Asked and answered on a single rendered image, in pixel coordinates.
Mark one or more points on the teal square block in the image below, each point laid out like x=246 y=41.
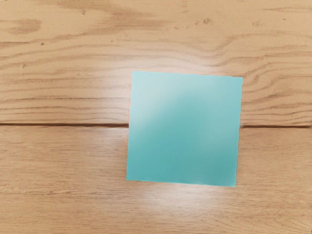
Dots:
x=184 y=131

